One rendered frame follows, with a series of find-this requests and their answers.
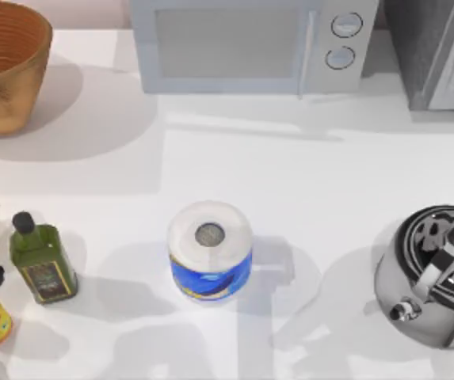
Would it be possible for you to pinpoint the paper towel roll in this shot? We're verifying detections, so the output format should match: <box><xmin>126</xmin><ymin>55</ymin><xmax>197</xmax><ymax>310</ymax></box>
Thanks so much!
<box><xmin>166</xmin><ymin>200</ymin><xmax>254</xmax><ymax>305</ymax></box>

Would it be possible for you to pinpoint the pale microwave oven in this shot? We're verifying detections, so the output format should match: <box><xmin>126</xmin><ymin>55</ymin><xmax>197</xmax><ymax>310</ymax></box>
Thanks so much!
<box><xmin>128</xmin><ymin>0</ymin><xmax>381</xmax><ymax>96</ymax></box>

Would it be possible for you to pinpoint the round microwave knob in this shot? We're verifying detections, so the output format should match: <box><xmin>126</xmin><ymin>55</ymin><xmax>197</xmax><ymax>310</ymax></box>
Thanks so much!
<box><xmin>324</xmin><ymin>45</ymin><xmax>357</xmax><ymax>71</ymax></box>
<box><xmin>330</xmin><ymin>11</ymin><xmax>364</xmax><ymax>39</ymax></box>

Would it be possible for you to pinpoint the green bottle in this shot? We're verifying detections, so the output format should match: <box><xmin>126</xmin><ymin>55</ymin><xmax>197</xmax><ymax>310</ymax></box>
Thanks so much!
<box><xmin>9</xmin><ymin>211</ymin><xmax>79</xmax><ymax>306</ymax></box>

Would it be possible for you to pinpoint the silver kettle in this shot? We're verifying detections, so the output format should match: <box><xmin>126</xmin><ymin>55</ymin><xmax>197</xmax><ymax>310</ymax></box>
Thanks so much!
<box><xmin>373</xmin><ymin>200</ymin><xmax>454</xmax><ymax>351</ymax></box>

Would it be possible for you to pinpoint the grey cabinet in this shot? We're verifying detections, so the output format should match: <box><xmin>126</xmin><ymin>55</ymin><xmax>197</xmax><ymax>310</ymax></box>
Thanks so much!
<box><xmin>383</xmin><ymin>0</ymin><xmax>454</xmax><ymax>116</ymax></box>

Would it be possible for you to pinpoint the brown woven basket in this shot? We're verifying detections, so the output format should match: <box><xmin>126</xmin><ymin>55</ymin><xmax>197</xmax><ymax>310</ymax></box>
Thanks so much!
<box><xmin>0</xmin><ymin>0</ymin><xmax>54</xmax><ymax>139</ymax></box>

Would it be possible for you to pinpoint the microwave door handle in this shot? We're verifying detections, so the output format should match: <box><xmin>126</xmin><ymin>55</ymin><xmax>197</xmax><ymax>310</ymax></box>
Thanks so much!
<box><xmin>298</xmin><ymin>10</ymin><xmax>317</xmax><ymax>99</ymax></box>

